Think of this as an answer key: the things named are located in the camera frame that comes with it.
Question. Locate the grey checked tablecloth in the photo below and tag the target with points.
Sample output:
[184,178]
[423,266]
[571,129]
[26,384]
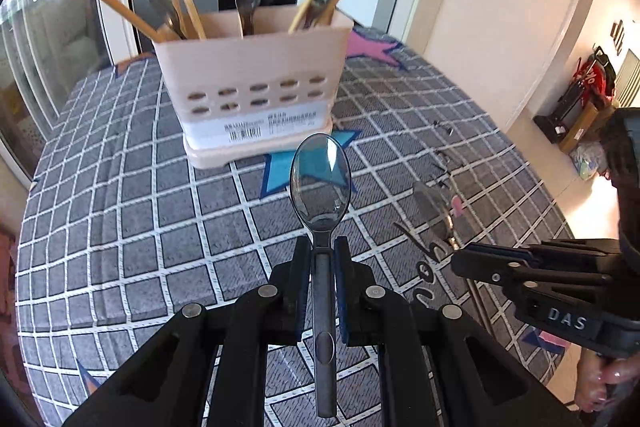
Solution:
[125,207]

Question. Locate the brown cardboard box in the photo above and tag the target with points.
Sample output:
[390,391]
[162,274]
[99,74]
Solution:
[582,129]

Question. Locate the grey translucent plastic spoon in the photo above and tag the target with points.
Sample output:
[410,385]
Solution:
[320,187]

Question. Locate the person's right hand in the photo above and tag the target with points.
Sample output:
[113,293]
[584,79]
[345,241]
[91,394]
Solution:
[597,382]

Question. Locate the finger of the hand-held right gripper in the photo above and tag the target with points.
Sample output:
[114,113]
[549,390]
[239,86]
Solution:
[500,250]
[480,267]

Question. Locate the beige plastic utensil holder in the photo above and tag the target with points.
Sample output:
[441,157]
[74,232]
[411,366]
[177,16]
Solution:
[250,57]

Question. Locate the clear plastic bag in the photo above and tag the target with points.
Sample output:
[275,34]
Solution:
[589,159]

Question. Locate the black stand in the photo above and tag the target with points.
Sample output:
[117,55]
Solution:
[552,124]

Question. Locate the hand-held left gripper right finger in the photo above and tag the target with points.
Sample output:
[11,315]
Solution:
[342,287]

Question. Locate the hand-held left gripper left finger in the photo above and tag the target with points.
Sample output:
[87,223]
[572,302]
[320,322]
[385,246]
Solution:
[300,277]

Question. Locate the red bag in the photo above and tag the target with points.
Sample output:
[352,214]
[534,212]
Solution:
[592,77]

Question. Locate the sliding glass door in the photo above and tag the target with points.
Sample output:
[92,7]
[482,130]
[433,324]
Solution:
[50,32]

